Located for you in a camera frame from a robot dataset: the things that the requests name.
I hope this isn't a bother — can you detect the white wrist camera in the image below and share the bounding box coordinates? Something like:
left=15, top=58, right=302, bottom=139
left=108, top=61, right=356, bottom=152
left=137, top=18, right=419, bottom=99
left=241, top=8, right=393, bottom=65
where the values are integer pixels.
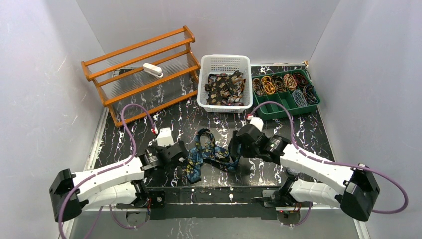
left=249, top=117, right=264, bottom=132
left=157, top=127, right=174, bottom=147

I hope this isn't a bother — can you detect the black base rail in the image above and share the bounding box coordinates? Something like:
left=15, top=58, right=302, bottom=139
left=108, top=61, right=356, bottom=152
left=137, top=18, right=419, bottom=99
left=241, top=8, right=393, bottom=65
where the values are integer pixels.
left=115, top=186, right=312, bottom=228

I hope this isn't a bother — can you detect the orange wooden rack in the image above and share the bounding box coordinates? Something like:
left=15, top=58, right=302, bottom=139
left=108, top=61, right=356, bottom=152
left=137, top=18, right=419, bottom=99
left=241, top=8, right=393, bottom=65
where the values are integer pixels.
left=81, top=25, right=200, bottom=127

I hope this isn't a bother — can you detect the rolled yellow tie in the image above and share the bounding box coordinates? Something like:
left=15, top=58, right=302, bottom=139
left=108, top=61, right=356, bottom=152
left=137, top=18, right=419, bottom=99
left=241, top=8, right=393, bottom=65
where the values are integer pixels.
left=261, top=76, right=276, bottom=94

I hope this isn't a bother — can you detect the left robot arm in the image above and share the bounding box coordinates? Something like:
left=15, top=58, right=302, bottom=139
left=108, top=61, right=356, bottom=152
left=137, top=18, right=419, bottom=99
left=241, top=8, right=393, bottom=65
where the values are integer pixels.
left=49, top=128, right=197, bottom=223

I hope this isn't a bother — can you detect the white plastic basket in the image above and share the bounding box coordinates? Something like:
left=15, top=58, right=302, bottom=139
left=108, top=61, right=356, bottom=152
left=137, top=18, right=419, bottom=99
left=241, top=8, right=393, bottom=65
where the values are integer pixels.
left=197, top=54, right=253, bottom=113

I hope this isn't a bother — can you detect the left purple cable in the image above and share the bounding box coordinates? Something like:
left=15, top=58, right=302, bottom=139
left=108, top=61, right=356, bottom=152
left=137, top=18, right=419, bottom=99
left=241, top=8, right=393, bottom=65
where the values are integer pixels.
left=58, top=103, right=158, bottom=239

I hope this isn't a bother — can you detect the blue floral tie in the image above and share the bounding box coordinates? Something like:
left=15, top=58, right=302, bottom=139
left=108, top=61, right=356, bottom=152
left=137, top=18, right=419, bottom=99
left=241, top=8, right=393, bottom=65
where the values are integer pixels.
left=186, top=128, right=240, bottom=184

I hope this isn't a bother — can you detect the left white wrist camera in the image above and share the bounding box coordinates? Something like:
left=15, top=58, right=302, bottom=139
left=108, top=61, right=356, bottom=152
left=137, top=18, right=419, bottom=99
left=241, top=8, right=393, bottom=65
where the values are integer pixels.
left=157, top=127, right=174, bottom=147

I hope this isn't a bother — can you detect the rolled multicolour tie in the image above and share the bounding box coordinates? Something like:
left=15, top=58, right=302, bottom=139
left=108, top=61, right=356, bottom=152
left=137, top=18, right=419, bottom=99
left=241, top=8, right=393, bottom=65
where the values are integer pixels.
left=252, top=78, right=265, bottom=96

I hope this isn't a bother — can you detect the rolled dark brown tie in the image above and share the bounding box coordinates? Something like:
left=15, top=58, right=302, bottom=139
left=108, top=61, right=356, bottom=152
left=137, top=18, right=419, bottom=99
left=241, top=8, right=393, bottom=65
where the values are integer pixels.
left=271, top=75, right=287, bottom=92

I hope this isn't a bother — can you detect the clear round tape roll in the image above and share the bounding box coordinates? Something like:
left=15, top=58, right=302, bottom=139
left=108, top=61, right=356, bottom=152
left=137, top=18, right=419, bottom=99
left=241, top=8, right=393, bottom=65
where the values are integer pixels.
left=286, top=168, right=298, bottom=176

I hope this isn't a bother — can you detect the green divided tray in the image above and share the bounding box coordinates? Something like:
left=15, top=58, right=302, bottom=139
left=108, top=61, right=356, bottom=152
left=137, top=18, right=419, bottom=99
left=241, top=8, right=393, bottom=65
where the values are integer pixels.
left=252, top=69, right=320, bottom=120

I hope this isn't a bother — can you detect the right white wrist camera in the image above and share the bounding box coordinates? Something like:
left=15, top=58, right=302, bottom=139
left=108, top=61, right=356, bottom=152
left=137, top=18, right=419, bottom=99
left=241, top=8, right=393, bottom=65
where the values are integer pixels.
left=249, top=117, right=264, bottom=132

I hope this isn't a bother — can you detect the rolled light blue tie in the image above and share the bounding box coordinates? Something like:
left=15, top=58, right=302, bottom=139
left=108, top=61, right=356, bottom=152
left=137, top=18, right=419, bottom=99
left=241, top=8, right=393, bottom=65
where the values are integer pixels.
left=291, top=89, right=308, bottom=107

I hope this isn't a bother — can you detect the dark brown patterned tie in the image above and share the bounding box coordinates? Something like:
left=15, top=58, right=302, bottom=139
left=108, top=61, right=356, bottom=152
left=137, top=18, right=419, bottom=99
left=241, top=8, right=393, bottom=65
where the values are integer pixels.
left=205, top=70, right=246, bottom=106

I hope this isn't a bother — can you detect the rolled orange brown tie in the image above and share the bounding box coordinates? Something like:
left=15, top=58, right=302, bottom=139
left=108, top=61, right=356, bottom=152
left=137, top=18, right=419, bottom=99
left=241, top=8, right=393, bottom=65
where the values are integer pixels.
left=283, top=74, right=297, bottom=91

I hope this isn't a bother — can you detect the rolled dark navy tie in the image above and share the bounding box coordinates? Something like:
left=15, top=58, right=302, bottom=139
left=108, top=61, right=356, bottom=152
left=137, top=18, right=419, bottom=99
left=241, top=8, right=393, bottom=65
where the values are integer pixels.
left=303, top=84, right=319, bottom=105

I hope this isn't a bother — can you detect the rolled dark red tie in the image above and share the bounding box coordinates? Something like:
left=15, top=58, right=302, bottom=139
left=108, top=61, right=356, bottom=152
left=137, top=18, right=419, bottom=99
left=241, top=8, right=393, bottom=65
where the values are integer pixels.
left=293, top=73, right=308, bottom=88

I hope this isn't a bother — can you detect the white stapler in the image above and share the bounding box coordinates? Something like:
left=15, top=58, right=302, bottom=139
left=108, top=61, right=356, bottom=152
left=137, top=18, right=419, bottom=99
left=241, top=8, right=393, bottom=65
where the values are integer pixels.
left=142, top=63, right=164, bottom=78

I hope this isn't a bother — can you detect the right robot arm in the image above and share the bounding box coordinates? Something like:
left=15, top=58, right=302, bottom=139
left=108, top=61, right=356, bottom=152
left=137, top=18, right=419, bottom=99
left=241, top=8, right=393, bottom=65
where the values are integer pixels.
left=230, top=124, right=380, bottom=222

